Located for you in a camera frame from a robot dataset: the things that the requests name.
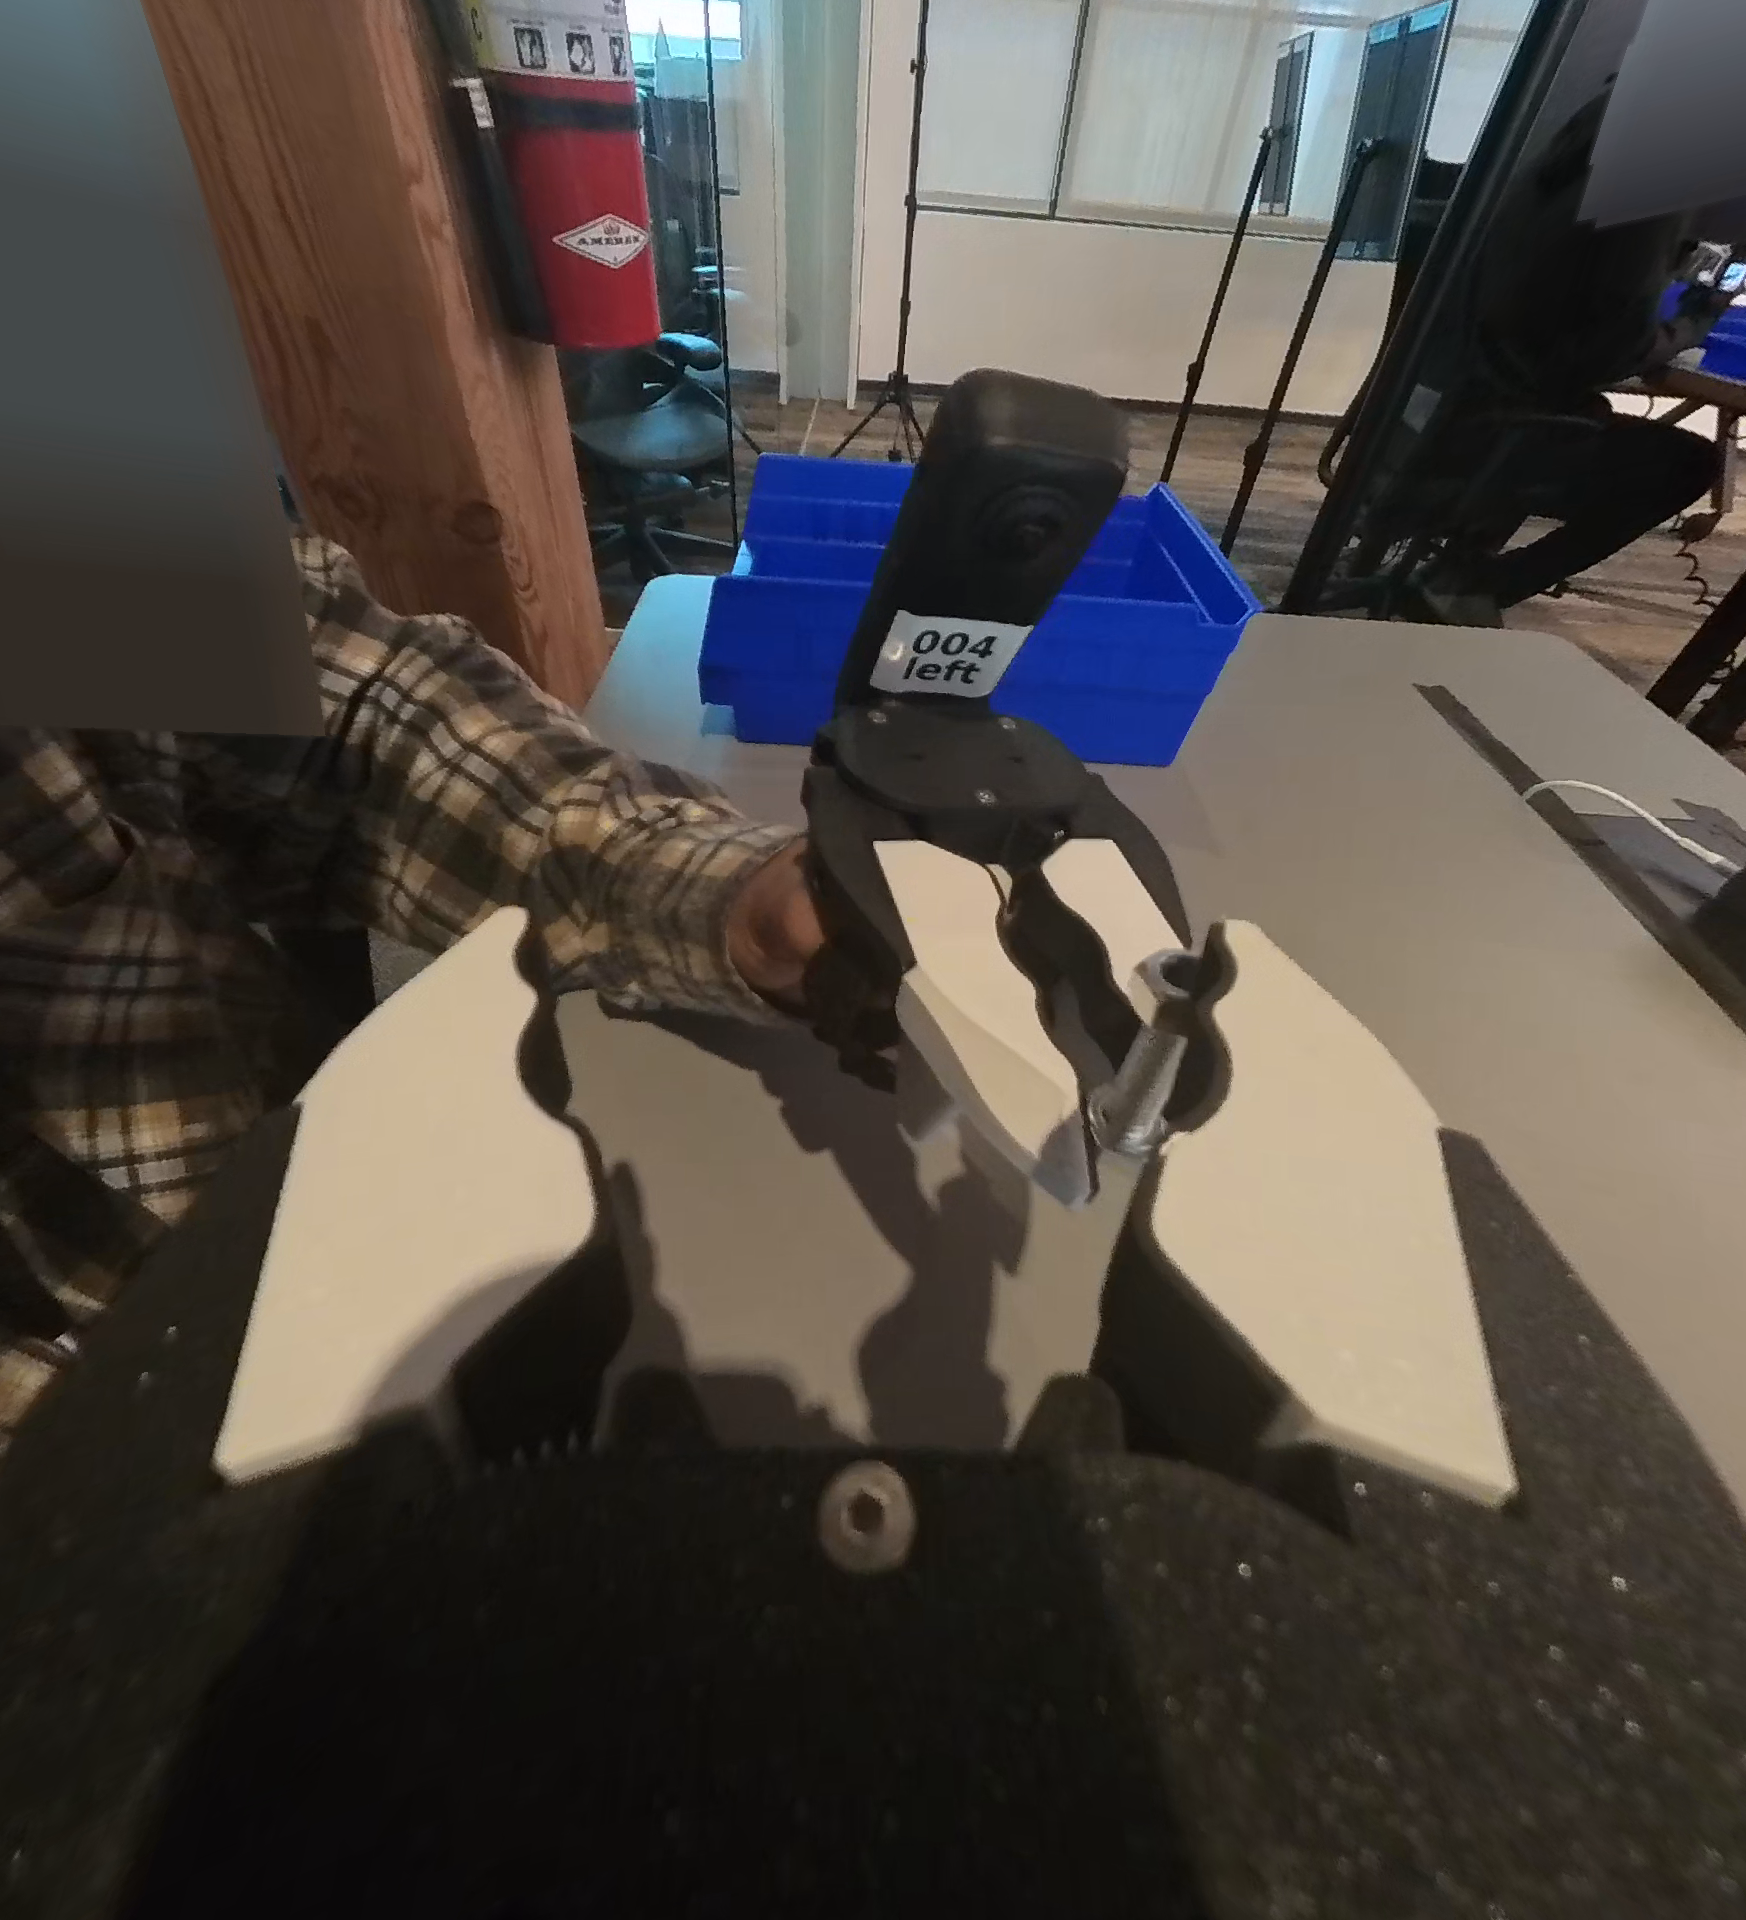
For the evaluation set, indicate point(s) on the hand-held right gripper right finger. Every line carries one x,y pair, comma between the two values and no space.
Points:
1324,1198

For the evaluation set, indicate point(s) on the black light stand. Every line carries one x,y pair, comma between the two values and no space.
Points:
917,227

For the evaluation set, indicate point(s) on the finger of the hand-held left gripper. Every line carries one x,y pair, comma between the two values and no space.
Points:
963,1034
1093,992

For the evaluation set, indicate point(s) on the blue plastic bin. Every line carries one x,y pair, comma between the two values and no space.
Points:
1113,658

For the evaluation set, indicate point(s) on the black rolling display stand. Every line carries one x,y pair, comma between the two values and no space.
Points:
1422,339

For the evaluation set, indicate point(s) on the red fire extinguisher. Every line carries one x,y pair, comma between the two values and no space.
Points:
586,194

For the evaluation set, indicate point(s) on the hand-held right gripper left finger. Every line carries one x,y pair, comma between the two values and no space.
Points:
409,1198

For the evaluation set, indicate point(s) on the silver hex bolt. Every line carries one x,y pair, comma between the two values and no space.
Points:
1149,1048

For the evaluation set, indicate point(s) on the wooden office desk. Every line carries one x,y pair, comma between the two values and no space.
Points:
1713,388

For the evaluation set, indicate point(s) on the grey office chair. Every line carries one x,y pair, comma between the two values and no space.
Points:
647,435

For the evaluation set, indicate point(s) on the person's left forearm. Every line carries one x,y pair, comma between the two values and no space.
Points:
544,809

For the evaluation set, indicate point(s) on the wooden post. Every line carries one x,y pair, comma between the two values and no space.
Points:
364,300

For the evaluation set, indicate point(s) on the person's left hand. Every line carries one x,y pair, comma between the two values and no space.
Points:
774,936

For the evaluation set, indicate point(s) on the black panel stand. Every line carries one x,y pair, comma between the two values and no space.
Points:
1393,136
1293,120

